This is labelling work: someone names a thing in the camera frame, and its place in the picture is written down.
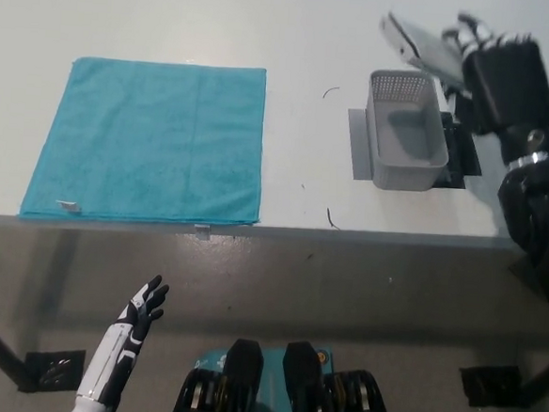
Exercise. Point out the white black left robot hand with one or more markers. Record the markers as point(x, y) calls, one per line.
point(129, 332)

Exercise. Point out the black teal robot torso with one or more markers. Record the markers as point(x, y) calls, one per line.
point(242, 369)

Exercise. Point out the black table foot plate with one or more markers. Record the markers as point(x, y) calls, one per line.
point(493, 386)
point(53, 369)

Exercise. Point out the grey perforated plastic basket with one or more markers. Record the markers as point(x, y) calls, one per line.
point(403, 177)

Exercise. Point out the teal microfibre cloth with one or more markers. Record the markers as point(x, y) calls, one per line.
point(152, 136)

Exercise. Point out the white cloth label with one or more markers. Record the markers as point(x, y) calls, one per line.
point(69, 206)

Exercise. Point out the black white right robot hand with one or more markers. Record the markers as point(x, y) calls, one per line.
point(513, 91)

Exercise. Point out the small white tape tag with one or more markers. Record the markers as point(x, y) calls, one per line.
point(202, 230)

